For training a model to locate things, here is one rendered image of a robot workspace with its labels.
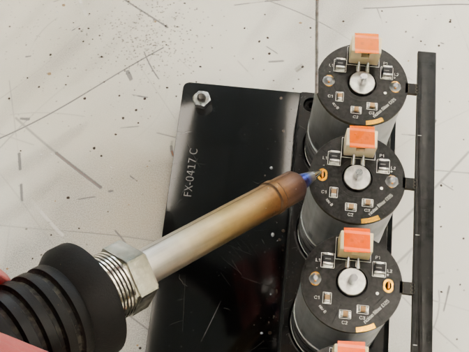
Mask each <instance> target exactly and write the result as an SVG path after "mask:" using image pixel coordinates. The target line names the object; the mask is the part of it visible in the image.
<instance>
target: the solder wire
mask: <svg viewBox="0 0 469 352"><path fill-rule="evenodd" d="M318 34H319V0H315V93H316V94H317V93H318Z"/></svg>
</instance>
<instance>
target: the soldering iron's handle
mask: <svg viewBox="0 0 469 352"><path fill-rule="evenodd" d="M0 332H2V333H4V334H5V335H8V336H11V337H14V338H16V339H18V340H21V341H23V342H26V343H28V344H31V345H33V346H36V347H38V348H40V349H43V350H46V351H49V352H119V351H120V350H122V348H123V347H124V344H125V342H126V335H127V324H126V316H125V313H124V308H123V305H122V303H121V300H120V297H119V294H118V292H117V290H116V288H115V287H114V284H113V283H112V280H111V279H110V278H109V276H108V274H107V272H106V271H105V270H104V269H103V267H102V266H101V265H100V263H99V262H98V261H97V260H96V259H95V258H94V257H93V256H92V255H91V254H90V253H89V252H88V251H86V250H84V249H83V248H82V247H79V246H77V245H76V244H72V243H63V244H60V245H58V246H56V247H54V248H52V249H49V250H47V251H46V252H45V253H44V254H43V256H42V258H41V260H40V263H39V264H38V266H36V267H34V268H32V269H30V270H29V271H28V272H25V273H22V274H20V275H18V276H16V277H14V278H12V279H11V280H10V281H6V282H4V283H2V284H0Z"/></svg>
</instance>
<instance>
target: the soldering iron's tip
mask: <svg viewBox="0 0 469 352"><path fill-rule="evenodd" d="M321 174H322V171H321V170H315V171H311V172H307V173H302V174H300V175H301V176H302V177H303V178H304V180H305V182H306V187H307V188H308V187H309V186H310V185H311V184H312V183H313V182H314V181H315V180H316V179H317V178H318V177H319V176H320V175H321Z"/></svg>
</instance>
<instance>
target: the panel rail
mask: <svg viewBox="0 0 469 352"><path fill-rule="evenodd" d="M407 84H408V90H406V92H407V93H408V94H407V95H411V96H417V98H416V129H415V178H408V177H406V178H405V179H403V182H404V180H405V184H404V186H405V187H404V188H405V190H409V191H414V219H413V250H412V282H406V281H403V282H401V283H403V284H402V287H403V290H402V291H401V293H402V295H411V296H412V309H411V340H410V352H432V344H433V239H434V186H435V133H436V52H422V51H418V53H417V84H411V83H407ZM402 287H401V288H402Z"/></svg>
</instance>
